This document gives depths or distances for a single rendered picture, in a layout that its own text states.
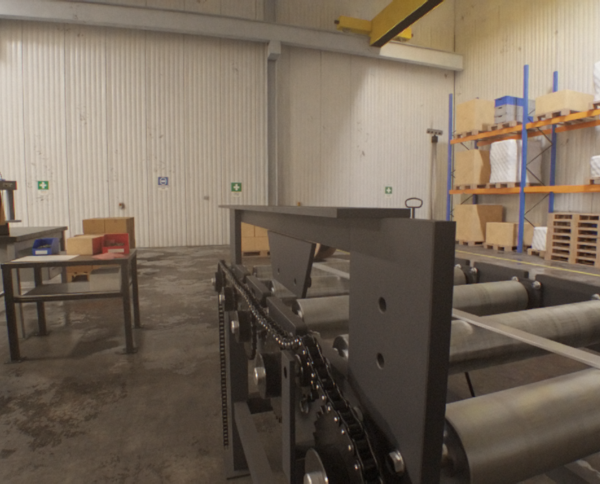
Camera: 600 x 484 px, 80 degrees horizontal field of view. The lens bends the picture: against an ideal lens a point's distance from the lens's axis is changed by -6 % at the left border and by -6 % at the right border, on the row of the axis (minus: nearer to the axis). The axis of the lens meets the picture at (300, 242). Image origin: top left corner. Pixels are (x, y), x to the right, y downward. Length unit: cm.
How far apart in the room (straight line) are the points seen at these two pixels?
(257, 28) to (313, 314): 1084
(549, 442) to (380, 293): 30
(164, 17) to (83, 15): 192
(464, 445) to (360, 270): 24
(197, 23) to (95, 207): 549
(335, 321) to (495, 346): 38
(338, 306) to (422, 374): 67
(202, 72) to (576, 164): 1001
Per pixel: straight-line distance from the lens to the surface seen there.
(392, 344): 42
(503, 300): 135
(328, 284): 132
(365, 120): 1264
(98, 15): 1147
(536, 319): 103
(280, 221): 90
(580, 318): 114
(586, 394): 68
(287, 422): 58
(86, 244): 356
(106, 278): 332
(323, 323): 100
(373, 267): 43
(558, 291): 144
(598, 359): 78
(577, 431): 64
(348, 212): 39
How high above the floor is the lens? 117
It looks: 6 degrees down
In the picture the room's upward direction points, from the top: straight up
